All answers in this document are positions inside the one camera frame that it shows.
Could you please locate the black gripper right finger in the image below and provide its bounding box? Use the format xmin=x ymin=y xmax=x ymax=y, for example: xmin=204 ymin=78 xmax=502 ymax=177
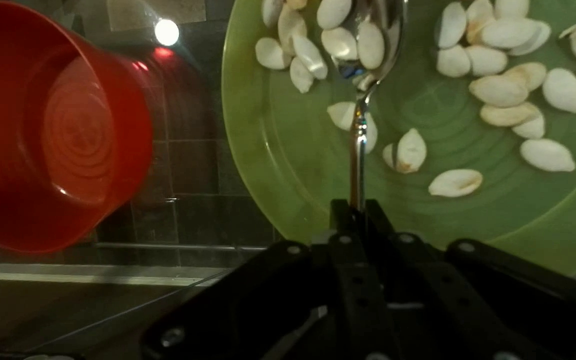
xmin=364 ymin=200 xmax=536 ymax=360

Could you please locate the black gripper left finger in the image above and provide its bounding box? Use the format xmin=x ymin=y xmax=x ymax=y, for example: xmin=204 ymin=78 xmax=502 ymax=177
xmin=328 ymin=200 xmax=396 ymax=360

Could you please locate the metal spoon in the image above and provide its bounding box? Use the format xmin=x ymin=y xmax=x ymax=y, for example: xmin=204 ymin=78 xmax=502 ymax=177
xmin=333 ymin=0 xmax=406 ymax=211

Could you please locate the green plastic plate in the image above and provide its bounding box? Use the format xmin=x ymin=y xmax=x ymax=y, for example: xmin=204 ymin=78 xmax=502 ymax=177
xmin=222 ymin=0 xmax=576 ymax=273

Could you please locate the red plastic bowl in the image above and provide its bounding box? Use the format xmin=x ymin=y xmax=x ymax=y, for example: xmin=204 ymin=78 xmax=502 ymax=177
xmin=0 ymin=0 xmax=151 ymax=254

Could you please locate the pile of white seeds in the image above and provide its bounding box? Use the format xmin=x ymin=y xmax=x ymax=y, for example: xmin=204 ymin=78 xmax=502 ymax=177
xmin=253 ymin=0 xmax=576 ymax=200

